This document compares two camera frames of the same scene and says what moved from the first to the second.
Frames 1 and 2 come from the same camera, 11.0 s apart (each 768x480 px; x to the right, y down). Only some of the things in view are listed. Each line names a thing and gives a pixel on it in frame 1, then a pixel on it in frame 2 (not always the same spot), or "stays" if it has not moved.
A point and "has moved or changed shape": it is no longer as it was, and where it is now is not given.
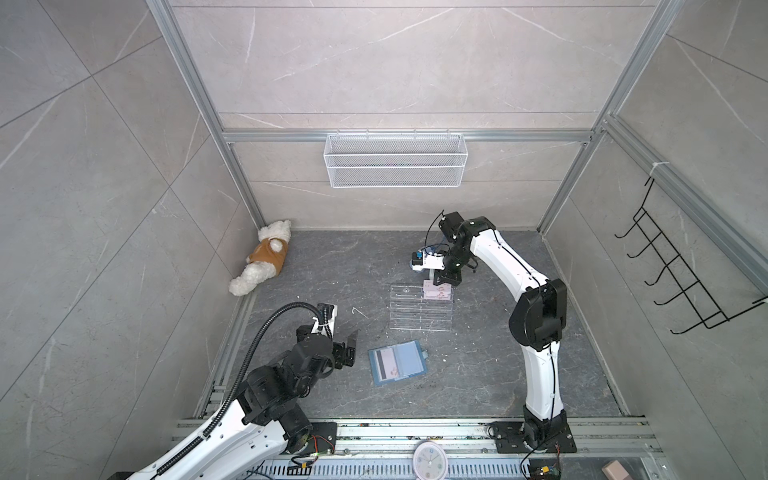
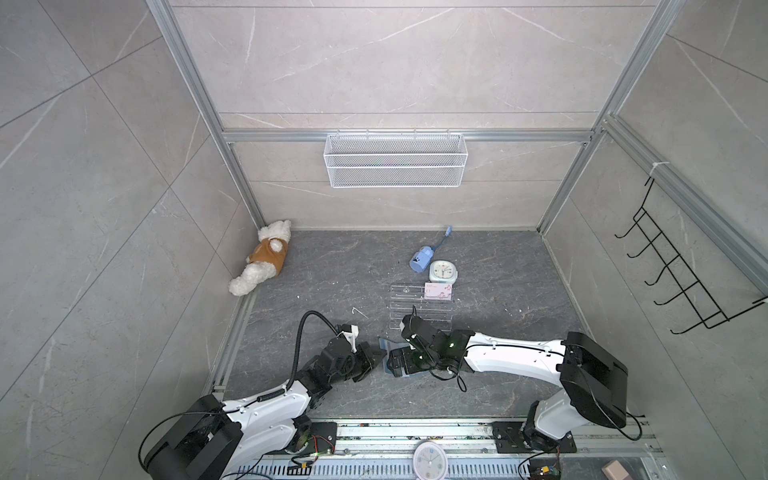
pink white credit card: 439,292 stays
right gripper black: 442,276 -> 404,354
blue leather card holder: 393,362 has moved or changed shape
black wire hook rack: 708,312 stays
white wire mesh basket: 396,160 stays
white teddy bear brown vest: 267,259 stays
